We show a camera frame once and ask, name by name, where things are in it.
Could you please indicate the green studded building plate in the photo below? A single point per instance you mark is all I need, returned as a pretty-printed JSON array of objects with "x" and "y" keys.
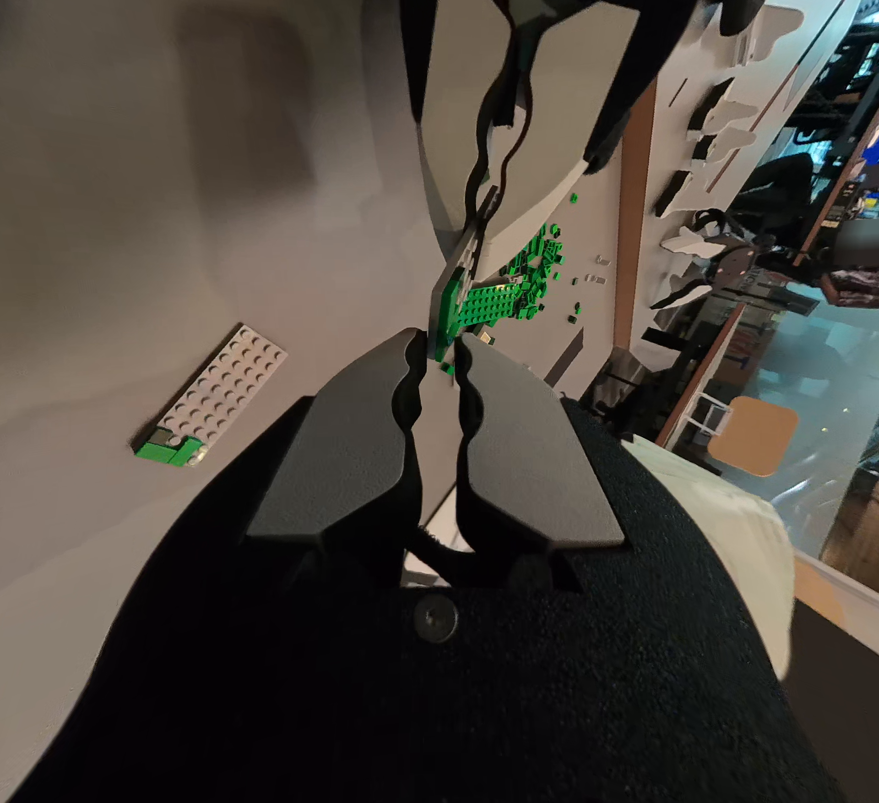
[{"x": 505, "y": 305}]

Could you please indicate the grey studded building plate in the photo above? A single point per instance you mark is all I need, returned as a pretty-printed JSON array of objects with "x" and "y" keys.
[
  {"x": 467, "y": 253},
  {"x": 220, "y": 391}
]

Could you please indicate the rounded wooden panel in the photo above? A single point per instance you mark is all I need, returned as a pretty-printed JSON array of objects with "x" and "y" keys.
[{"x": 755, "y": 439}]

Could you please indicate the row of white wedge parts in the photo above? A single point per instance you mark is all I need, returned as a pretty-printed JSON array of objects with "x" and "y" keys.
[{"x": 693, "y": 241}]

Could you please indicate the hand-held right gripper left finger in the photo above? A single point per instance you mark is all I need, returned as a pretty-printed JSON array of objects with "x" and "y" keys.
[{"x": 336, "y": 459}]

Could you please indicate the white table with wooden edge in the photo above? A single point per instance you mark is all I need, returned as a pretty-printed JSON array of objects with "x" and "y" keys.
[{"x": 642, "y": 246}]

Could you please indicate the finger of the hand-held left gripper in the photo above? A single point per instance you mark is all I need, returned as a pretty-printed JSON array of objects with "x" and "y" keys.
[
  {"x": 570, "y": 102},
  {"x": 453, "y": 74}
]

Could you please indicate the grey desk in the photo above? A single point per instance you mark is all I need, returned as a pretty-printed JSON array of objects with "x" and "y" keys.
[{"x": 137, "y": 198}]

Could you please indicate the pile of small green bricks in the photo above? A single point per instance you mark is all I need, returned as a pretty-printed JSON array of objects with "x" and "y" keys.
[{"x": 532, "y": 260}]

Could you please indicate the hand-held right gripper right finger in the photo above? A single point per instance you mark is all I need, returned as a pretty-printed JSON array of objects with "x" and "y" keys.
[{"x": 535, "y": 459}]

